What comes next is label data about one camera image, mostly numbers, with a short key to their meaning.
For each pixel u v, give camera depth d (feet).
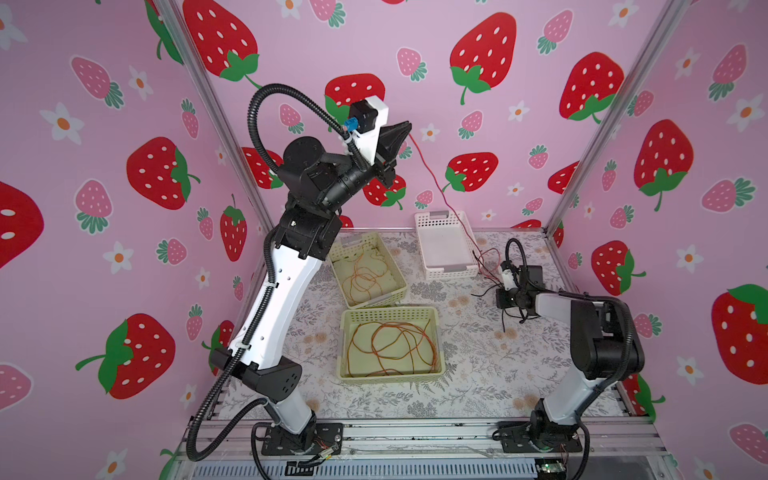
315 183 1.31
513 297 2.89
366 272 3.53
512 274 2.93
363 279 3.45
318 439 2.40
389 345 2.97
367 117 1.28
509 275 2.98
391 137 1.52
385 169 1.46
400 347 2.96
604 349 1.60
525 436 2.41
